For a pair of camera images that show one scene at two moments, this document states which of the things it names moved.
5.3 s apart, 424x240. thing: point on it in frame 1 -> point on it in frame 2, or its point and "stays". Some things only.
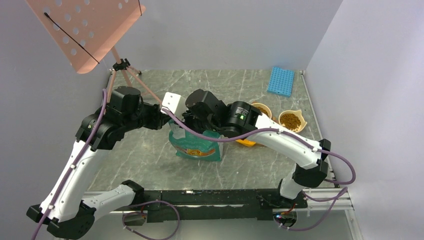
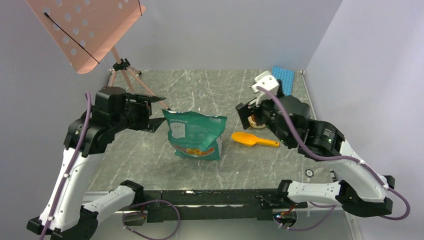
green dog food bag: x=187 y=144 stays
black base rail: x=204 y=205 stays
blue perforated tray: x=281 y=81 stays
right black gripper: x=187 y=115 -> x=245 y=111
